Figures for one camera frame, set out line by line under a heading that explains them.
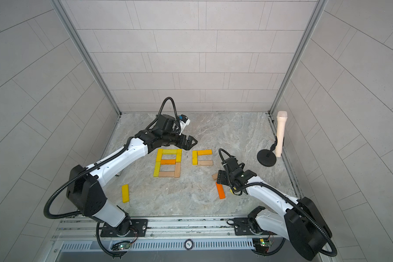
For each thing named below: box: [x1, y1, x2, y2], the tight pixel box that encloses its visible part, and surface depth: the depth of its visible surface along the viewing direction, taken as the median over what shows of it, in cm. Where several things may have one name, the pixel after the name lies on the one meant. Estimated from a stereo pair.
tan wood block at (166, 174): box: [158, 170, 175, 178], surface depth 88 cm
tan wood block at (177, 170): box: [174, 162, 181, 178], surface depth 90 cm
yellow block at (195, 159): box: [192, 150, 199, 166], surface depth 95 cm
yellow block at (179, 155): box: [175, 148, 183, 163], surface depth 95 cm
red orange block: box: [216, 182, 226, 200], surface depth 84 cm
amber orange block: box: [197, 149, 213, 156], surface depth 100 cm
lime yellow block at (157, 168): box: [153, 161, 162, 178], surface depth 91 cm
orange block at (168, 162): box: [160, 159, 176, 165], surface depth 93 cm
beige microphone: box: [275, 110, 289, 158], surface depth 78 cm
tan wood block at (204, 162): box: [197, 160, 213, 166], surface depth 93 cm
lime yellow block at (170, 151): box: [162, 149, 178, 155], surface depth 97 cm
